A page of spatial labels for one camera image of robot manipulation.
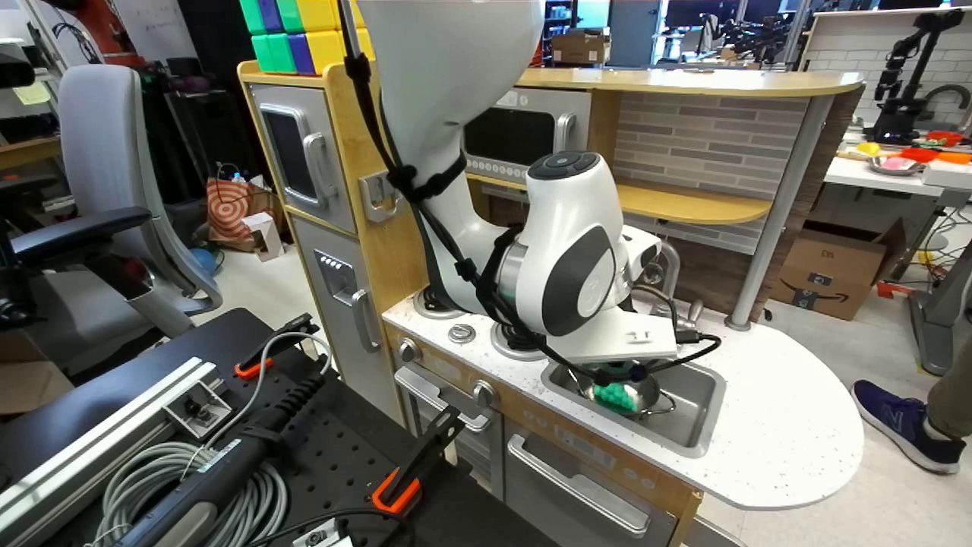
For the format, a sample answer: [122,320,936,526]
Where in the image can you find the grey toy fridge door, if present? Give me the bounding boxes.
[287,216,408,422]

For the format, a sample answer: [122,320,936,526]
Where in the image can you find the colourful foam block cube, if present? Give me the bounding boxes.
[237,0,377,80]

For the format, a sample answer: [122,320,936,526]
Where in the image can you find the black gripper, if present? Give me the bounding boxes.
[563,355,664,409]

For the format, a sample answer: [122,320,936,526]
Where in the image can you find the large cardboard box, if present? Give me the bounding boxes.
[766,216,908,324]

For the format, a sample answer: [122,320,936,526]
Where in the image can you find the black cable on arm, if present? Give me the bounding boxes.
[338,0,727,378]

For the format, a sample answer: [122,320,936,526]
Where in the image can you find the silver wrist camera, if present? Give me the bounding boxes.
[551,314,683,370]

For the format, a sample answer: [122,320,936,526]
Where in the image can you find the grey toy dishwasher door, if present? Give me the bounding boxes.
[501,422,700,547]

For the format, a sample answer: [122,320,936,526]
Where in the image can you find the white work table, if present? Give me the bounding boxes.
[823,150,972,201]

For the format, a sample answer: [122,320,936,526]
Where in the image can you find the grey coiled cable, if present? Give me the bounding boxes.
[88,439,290,547]

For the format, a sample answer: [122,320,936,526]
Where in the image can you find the long black tube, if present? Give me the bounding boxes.
[115,378,331,547]

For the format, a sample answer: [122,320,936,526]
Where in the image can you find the green toy grapes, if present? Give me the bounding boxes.
[590,378,649,419]

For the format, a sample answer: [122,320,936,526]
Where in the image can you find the grey toy freezer door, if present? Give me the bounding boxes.
[250,81,357,240]

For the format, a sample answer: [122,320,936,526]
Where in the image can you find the black clamp large orange grip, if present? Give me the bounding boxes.
[368,407,467,523]

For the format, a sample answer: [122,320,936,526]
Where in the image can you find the wooden toy play kitchen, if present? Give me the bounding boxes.
[235,44,870,547]

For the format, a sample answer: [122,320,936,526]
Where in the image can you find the grey office chair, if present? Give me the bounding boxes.
[0,61,226,336]

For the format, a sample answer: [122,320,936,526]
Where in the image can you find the silver toy faucet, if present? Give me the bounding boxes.
[632,236,707,344]

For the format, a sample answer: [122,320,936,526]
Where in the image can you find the black clamp small orange grip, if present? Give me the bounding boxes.
[230,314,321,385]

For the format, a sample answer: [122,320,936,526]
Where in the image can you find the grey toy wall phone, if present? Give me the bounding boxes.
[357,165,400,226]

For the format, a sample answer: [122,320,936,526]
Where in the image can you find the grey toy sink basin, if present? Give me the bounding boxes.
[539,336,729,460]

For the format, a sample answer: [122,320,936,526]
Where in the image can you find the aluminium extrusion rail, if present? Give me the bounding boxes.
[0,355,221,542]

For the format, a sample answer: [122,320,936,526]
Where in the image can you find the grey toy microwave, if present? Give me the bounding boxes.
[457,86,594,193]

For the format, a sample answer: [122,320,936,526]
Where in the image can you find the patterned orange woven bag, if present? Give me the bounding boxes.
[202,175,267,255]

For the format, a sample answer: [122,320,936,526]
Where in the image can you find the standing person olive trousers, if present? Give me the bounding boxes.
[924,336,972,445]

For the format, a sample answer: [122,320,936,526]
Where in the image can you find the grey toy oven door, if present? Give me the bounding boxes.
[393,347,508,500]

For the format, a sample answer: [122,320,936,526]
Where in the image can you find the small steel pot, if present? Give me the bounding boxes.
[565,365,680,422]

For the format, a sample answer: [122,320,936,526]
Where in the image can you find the black toy stove burner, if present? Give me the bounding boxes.
[414,287,457,322]
[490,320,556,365]

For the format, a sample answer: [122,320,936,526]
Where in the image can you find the blue sneaker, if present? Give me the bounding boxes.
[850,378,970,476]

